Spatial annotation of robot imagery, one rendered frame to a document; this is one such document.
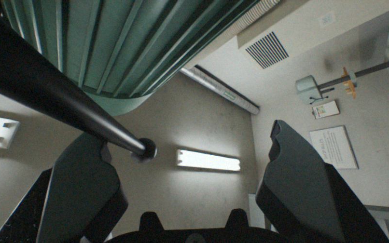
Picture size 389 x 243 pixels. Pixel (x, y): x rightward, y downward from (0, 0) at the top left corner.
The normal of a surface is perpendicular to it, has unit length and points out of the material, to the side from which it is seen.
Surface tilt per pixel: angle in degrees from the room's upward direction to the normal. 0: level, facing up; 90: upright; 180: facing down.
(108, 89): 90
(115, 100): 90
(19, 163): 180
